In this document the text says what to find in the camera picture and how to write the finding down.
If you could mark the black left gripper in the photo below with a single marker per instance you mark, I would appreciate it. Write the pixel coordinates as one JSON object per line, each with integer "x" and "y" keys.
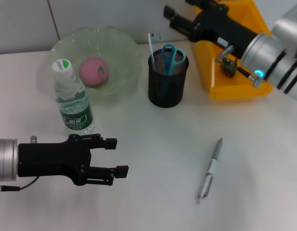
{"x": 52, "y": 158}

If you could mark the blue scissors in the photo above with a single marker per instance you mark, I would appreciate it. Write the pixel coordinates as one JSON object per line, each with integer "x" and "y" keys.
{"x": 168, "y": 62}

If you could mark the clear plastic ruler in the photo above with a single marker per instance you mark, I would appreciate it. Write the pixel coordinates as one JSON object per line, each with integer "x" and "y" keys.
{"x": 151, "y": 50}

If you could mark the black mesh pen holder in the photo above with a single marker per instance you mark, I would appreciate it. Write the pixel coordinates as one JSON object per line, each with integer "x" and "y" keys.
{"x": 167, "y": 93}

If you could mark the pink toy peach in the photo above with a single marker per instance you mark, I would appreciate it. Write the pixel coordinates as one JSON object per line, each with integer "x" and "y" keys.
{"x": 94, "y": 72}

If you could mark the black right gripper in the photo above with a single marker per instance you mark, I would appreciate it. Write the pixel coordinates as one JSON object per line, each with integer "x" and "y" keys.
{"x": 218, "y": 26}

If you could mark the small green toy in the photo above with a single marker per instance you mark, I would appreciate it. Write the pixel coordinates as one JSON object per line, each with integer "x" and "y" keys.
{"x": 229, "y": 68}

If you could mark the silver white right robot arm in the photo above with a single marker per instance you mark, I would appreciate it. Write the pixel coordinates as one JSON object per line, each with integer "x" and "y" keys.
{"x": 278, "y": 53}

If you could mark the silver pen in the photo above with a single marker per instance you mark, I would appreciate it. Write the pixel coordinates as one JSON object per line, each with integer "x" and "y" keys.
{"x": 210, "y": 168}

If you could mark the clear green-label water bottle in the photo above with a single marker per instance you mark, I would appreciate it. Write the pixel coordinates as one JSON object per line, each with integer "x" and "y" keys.
{"x": 74, "y": 108}

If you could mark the green glass fruit plate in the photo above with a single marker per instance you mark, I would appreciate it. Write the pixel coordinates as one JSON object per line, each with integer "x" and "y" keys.
{"x": 121, "y": 55}

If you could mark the yellow plastic bin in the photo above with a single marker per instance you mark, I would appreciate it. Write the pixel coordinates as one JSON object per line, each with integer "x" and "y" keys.
{"x": 235, "y": 91}

